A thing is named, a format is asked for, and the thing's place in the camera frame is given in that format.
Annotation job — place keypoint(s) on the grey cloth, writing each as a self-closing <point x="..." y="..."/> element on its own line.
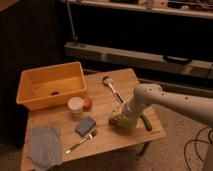
<point x="45" y="148"/>

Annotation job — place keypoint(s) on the green and cream gripper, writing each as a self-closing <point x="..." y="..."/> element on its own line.
<point x="120" y="121"/>

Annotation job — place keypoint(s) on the dark object in tray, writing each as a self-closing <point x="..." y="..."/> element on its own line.
<point x="54" y="93"/>

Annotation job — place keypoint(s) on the blue sponge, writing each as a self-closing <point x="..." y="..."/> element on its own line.
<point x="85" y="126"/>

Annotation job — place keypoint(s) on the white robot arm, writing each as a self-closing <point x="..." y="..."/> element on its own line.
<point x="197" y="108"/>

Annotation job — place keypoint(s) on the yellow plastic tray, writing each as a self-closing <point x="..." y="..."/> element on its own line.
<point x="36" y="85"/>

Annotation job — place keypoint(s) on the metal pole stand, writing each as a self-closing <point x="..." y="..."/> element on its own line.
<point x="74" y="37"/>

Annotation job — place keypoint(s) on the silver fork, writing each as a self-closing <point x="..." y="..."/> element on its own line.
<point x="90" y="136"/>

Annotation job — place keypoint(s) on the green cucumber toy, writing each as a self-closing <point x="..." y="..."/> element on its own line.
<point x="147" y="123"/>

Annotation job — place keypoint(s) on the white cup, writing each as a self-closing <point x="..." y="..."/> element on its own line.
<point x="75" y="105"/>

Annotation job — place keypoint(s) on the long metal shelf rail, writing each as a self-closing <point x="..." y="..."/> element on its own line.
<point x="141" y="60"/>

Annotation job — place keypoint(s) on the upper wooden shelf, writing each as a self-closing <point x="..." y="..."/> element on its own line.
<point x="153" y="6"/>

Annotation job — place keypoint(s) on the wooden table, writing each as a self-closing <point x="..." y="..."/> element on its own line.
<point x="107" y="138"/>

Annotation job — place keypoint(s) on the small orange cup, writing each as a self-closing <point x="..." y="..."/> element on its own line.
<point x="87" y="103"/>

